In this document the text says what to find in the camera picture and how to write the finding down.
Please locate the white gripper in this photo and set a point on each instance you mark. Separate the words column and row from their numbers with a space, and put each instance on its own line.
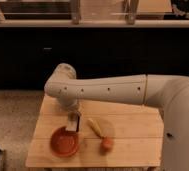
column 73, row 117

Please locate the white block eraser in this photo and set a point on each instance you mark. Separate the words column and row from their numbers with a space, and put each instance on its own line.
column 72, row 126

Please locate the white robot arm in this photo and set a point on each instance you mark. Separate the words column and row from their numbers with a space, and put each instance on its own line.
column 168, row 93

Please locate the red bowl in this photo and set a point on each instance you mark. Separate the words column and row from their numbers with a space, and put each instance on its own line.
column 64, row 143

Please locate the orange round toy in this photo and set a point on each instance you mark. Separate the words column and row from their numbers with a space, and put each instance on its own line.
column 107, row 143

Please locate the wooden table frame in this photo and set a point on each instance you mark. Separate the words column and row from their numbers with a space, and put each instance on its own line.
column 95, row 13

